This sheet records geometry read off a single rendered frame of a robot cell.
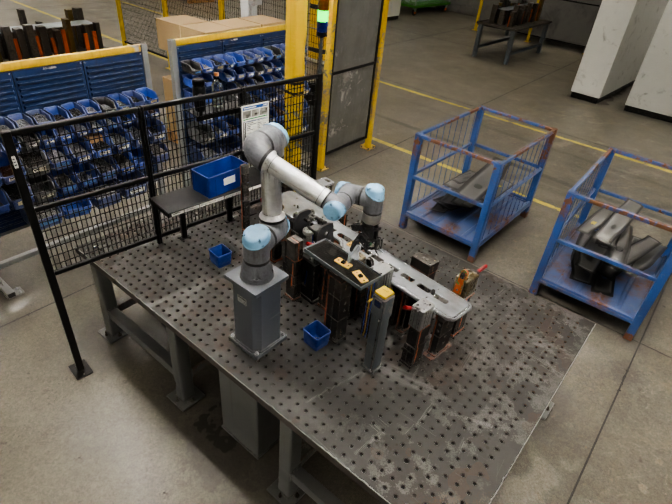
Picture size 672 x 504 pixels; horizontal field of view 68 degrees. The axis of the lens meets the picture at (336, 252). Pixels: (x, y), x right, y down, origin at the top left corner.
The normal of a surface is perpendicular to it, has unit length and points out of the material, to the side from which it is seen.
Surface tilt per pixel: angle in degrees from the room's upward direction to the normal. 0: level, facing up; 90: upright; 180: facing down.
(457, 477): 0
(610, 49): 90
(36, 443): 0
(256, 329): 93
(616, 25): 90
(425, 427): 0
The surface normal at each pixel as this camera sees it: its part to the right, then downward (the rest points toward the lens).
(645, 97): -0.63, 0.40
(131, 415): 0.08, -0.81
